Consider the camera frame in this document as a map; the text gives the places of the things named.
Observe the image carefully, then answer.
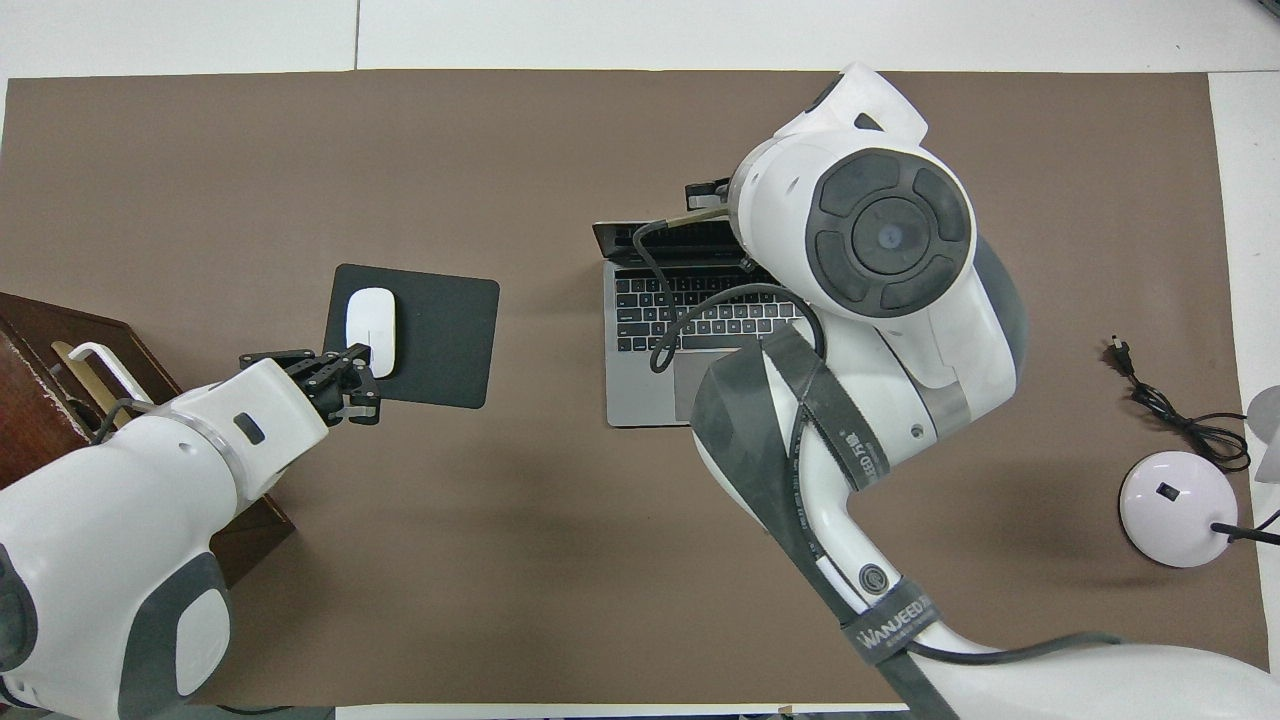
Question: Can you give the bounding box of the brown wooden box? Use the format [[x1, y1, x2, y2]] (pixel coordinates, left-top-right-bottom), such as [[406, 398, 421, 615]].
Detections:
[[0, 292, 296, 589]]

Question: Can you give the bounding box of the white box handle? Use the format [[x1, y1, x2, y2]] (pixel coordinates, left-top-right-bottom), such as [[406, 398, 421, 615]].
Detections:
[[68, 343, 151, 406]]

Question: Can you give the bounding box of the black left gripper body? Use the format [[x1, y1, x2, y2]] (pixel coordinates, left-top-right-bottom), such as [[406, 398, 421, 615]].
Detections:
[[240, 348, 351, 426]]

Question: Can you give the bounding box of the gold handle plate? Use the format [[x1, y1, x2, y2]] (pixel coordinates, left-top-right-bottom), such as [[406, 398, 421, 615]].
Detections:
[[50, 342, 131, 431]]

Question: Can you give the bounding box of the white desk lamp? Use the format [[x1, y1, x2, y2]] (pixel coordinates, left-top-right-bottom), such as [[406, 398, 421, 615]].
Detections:
[[1118, 385, 1280, 569]]

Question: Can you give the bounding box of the brown table mat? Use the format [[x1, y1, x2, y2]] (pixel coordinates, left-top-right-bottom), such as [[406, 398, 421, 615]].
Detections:
[[0, 70, 1271, 706]]

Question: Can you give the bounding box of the black lamp power cable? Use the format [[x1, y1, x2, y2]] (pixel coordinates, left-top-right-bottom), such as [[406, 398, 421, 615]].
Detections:
[[1108, 338, 1280, 533]]

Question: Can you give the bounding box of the silver laptop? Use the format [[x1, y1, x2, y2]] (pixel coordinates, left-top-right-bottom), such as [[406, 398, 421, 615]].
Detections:
[[593, 220, 816, 429]]

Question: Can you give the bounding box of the black mouse pad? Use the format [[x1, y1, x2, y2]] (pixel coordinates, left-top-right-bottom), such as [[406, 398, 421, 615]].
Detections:
[[323, 263, 500, 409]]

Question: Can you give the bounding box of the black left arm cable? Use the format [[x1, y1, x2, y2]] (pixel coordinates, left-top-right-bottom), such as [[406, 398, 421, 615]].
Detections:
[[92, 398, 156, 446]]

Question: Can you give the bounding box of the white computer mouse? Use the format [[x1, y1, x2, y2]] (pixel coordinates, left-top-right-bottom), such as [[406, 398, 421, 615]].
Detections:
[[346, 288, 397, 379]]

